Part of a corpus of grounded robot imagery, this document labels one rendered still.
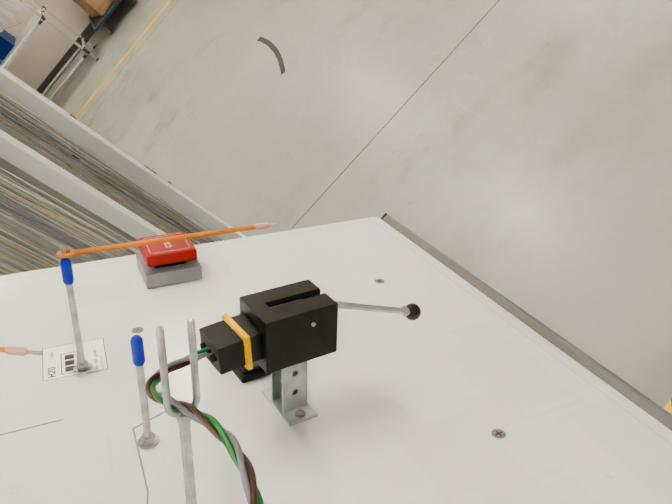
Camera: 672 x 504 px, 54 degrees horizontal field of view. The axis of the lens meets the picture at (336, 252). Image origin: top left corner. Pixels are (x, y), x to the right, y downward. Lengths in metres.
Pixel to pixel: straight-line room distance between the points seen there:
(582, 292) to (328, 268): 1.09
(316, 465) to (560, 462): 0.17
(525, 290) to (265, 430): 1.37
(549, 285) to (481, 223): 0.34
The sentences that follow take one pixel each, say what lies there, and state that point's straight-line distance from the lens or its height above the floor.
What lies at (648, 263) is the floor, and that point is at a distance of 1.69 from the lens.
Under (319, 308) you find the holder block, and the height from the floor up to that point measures 1.10.
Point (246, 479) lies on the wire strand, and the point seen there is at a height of 1.19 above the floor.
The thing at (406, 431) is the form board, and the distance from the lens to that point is 0.49.
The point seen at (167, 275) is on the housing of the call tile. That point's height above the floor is 1.09.
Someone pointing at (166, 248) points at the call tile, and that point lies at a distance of 0.68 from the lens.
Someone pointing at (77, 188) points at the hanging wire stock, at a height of 1.07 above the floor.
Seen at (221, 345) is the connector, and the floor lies 1.14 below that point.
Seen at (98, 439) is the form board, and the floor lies 1.15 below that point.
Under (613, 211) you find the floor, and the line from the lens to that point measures 1.80.
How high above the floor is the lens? 1.37
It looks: 35 degrees down
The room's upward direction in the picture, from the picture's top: 53 degrees counter-clockwise
